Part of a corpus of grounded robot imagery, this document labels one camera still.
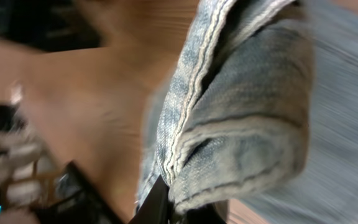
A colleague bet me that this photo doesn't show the light blue denim shorts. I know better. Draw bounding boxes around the light blue denim shorts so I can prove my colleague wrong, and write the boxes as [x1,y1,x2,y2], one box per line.
[136,0,358,223]

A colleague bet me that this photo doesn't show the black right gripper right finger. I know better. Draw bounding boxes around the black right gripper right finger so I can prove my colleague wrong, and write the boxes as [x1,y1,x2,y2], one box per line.
[186,200,229,224]

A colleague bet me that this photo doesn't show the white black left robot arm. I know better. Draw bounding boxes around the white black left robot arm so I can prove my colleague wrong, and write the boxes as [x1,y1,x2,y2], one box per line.
[0,85,122,224]

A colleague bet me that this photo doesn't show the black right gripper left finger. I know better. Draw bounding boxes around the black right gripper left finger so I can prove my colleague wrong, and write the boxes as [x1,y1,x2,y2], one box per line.
[129,176,170,224]

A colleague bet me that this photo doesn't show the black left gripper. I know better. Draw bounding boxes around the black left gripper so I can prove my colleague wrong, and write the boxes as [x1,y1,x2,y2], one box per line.
[32,161,123,224]

